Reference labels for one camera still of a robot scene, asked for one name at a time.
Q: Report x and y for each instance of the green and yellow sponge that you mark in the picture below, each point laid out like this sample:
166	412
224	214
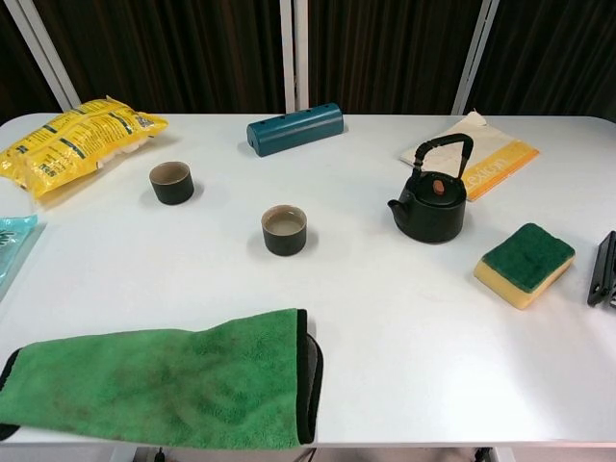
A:
529	260

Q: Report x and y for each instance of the black teapot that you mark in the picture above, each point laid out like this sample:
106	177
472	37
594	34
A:
433	216

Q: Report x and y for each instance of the yellow snack bag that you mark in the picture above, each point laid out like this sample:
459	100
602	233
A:
72	144

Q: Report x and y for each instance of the dark ceramic teacup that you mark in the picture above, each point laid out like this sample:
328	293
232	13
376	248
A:
171	190
285	240

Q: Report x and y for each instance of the black clip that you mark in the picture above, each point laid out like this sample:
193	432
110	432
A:
601	269

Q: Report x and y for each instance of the green microfiber towel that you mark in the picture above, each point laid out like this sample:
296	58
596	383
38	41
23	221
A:
168	385

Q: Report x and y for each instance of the teal long plastic case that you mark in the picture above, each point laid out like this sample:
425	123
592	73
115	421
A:
293	132

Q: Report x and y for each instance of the cream and yellow booklet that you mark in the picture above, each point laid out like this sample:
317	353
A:
500	159

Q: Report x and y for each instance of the light blue snack pouch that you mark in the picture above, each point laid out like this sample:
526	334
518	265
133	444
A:
12	250

